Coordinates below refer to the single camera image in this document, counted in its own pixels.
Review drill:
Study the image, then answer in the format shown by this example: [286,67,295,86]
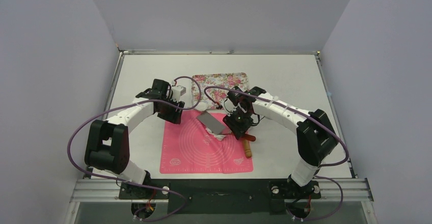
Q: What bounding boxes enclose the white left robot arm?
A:
[85,79,186,199]

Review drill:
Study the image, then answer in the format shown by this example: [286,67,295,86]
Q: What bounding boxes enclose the wooden rolling pin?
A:
[242,139,252,158]

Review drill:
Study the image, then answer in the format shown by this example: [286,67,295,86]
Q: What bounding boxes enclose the white dough scrap strip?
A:
[206,128,226,142]

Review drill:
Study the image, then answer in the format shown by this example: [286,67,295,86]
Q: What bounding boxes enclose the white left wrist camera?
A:
[170,86,186,102]

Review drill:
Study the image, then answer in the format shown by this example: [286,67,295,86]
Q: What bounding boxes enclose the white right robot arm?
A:
[223,87,338,197]

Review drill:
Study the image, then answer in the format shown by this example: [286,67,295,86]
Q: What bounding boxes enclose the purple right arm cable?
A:
[203,86,350,222]

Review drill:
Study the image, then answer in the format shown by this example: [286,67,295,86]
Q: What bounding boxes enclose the white dough lump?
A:
[195,101,210,111]

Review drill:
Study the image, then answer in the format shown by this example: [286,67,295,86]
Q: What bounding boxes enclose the floral rectangular tray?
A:
[192,72,250,109]

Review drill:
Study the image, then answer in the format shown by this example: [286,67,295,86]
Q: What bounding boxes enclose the pink silicone baking mat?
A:
[159,110,253,174]

